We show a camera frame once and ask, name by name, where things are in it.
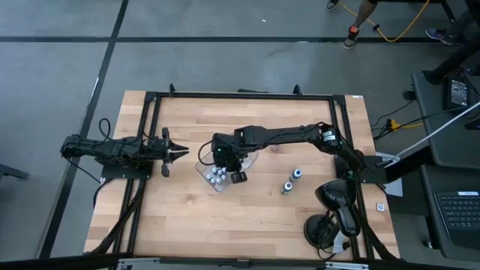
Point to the black rig crossbar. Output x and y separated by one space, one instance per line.
75 262

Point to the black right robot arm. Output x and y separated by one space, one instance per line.
292 135

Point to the clear plastic bin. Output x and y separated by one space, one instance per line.
202 169

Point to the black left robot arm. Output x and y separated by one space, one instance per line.
108 150

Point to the black keyboard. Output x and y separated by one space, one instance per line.
461 213

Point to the yellow plug connector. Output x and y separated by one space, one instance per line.
393 124

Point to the black keyboard desk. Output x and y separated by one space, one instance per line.
438 240

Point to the white code sticker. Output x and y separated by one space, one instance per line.
381 207

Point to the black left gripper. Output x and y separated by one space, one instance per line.
165 153

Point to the white pole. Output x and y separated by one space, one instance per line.
438 129

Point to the black chair base leg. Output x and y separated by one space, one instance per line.
13 172

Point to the person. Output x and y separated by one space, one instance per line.
352 35
438 35

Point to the dark grey side desk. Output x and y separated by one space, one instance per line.
450 146

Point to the black desk lamp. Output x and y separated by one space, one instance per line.
337 195

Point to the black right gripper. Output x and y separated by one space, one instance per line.
227 152

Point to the blue food coloring bottle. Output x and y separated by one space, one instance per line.
296 173

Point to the purple food coloring bottle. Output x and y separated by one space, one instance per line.
287 186

